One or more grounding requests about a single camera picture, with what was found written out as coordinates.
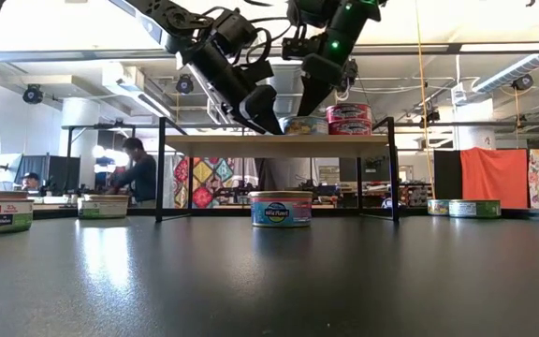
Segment black table mat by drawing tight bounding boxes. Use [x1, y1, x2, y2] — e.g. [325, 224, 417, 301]
[0, 212, 539, 337]

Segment black rack frame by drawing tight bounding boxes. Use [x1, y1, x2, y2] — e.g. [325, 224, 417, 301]
[61, 122, 138, 198]

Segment person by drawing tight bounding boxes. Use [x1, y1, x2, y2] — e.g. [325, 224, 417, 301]
[20, 171, 42, 193]
[109, 137, 158, 208]

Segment wooden shelf black metal frame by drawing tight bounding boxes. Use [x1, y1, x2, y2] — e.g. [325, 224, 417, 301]
[154, 116, 401, 224]

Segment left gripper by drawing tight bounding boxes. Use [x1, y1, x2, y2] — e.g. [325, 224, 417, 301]
[175, 39, 284, 136]

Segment grey curtain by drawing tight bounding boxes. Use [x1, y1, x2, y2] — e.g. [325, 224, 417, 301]
[255, 157, 313, 193]

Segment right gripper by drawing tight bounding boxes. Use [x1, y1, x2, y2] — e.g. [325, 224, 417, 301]
[296, 51, 346, 118]

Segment blue grey partition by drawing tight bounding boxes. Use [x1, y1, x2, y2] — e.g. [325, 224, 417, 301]
[14, 154, 82, 191]

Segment colourful patchwork quilt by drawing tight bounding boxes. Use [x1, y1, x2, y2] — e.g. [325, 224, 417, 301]
[172, 156, 234, 211]

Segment Wild Planet can gold lid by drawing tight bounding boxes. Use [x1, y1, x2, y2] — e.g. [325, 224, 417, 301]
[249, 190, 314, 229]

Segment red label can silver lid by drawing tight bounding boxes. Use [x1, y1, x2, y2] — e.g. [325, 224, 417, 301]
[328, 119, 373, 137]
[325, 102, 373, 124]

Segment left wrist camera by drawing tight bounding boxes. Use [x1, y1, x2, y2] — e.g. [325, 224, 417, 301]
[211, 7, 260, 49]

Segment white ribbed ceiling duct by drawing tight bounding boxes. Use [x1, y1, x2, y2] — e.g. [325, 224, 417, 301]
[471, 52, 539, 95]

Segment orange cloth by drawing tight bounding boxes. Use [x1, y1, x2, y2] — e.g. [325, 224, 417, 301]
[459, 147, 530, 210]

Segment blue yellow label can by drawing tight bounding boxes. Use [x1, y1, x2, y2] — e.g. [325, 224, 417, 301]
[427, 198, 451, 217]

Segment black panel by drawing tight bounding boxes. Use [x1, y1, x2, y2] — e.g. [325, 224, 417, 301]
[433, 149, 462, 201]

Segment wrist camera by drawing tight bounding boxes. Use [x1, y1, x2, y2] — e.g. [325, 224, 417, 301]
[211, 7, 260, 49]
[282, 36, 323, 60]

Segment teal label can silver lid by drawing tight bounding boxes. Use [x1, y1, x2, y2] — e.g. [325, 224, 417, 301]
[278, 115, 330, 136]

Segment yellow hanging cord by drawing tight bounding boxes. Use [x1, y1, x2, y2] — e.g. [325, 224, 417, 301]
[413, 0, 435, 200]

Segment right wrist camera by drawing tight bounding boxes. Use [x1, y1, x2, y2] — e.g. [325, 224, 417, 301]
[282, 36, 323, 60]

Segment black table frame rails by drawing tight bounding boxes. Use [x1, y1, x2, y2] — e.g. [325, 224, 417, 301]
[32, 207, 539, 221]

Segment white ceiling air duct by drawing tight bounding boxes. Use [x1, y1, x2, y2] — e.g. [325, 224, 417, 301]
[103, 65, 172, 118]

